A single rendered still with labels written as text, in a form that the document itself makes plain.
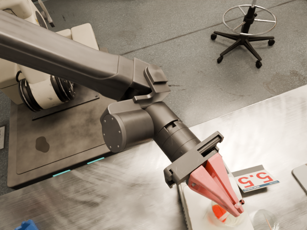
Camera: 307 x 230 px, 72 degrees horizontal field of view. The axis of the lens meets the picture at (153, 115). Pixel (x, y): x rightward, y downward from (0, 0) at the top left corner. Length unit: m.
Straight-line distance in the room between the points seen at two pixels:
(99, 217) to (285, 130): 0.57
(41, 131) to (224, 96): 1.27
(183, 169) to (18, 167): 1.07
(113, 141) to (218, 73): 1.60
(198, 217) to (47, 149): 0.92
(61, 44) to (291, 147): 0.62
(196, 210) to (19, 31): 0.44
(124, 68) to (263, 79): 1.62
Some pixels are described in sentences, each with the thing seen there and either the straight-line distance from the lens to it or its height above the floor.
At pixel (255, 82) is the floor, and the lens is 1.86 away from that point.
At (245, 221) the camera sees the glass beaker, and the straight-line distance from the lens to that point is 0.43.
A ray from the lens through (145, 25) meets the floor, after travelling 2.39.
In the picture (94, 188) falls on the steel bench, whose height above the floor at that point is 0.75.
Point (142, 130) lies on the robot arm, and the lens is 0.31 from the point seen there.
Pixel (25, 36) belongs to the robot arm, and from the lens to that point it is 0.35.
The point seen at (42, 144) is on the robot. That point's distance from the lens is 1.27.
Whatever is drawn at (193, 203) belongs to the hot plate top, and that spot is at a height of 0.84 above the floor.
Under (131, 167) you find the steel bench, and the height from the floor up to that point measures 0.75.
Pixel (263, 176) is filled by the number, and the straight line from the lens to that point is 0.62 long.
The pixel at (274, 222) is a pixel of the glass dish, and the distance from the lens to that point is 0.62.
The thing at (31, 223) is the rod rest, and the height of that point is 0.76.
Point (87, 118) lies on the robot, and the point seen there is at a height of 0.36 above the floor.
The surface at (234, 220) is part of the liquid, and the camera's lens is 0.47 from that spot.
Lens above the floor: 1.33
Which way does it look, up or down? 57 degrees down
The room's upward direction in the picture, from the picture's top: 10 degrees counter-clockwise
